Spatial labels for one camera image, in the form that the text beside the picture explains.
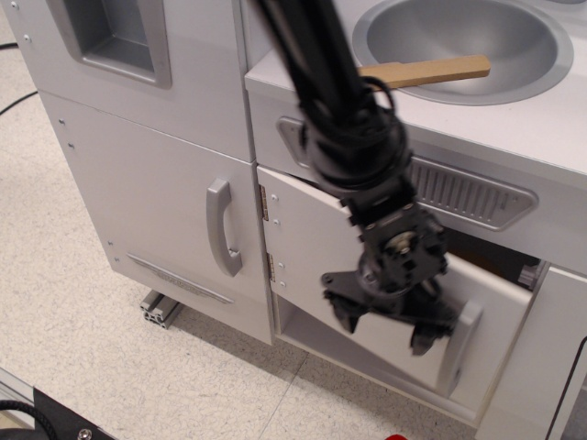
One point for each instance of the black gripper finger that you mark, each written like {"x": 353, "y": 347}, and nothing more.
{"x": 425, "y": 335}
{"x": 347, "y": 312}

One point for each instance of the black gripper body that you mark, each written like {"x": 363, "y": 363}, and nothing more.
{"x": 420, "y": 304}

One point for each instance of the white cabinet door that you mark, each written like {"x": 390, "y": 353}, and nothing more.
{"x": 542, "y": 392}
{"x": 309, "y": 235}

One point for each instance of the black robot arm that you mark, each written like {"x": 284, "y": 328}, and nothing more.
{"x": 358, "y": 151}

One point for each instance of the white toy kitchen cabinet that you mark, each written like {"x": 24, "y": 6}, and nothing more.
{"x": 103, "y": 183}

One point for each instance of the lower metal door hinge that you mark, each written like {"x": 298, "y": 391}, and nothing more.
{"x": 271, "y": 268}

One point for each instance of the metal door hinge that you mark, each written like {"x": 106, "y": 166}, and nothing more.
{"x": 271, "y": 268}
{"x": 263, "y": 202}

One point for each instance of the red object bottom edge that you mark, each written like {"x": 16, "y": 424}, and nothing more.
{"x": 395, "y": 437}

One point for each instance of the grey vent panel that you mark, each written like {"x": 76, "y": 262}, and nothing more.
{"x": 478, "y": 199}

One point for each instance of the upper metal door hinge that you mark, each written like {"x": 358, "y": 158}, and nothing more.
{"x": 263, "y": 202}

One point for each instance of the aluminium extrusion foot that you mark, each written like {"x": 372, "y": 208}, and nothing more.
{"x": 160, "y": 309}

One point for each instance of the wooden spatula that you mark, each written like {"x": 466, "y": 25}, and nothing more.
{"x": 400, "y": 75}

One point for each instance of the silver sink bowl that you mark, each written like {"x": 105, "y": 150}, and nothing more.
{"x": 528, "y": 50}

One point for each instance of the grey cabinet door handle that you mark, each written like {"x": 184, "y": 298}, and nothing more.
{"x": 450, "y": 369}

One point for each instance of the grey fridge door handle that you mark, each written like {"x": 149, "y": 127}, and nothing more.
{"x": 217, "y": 200}

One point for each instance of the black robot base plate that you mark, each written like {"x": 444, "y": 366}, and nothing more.
{"x": 50, "y": 419}

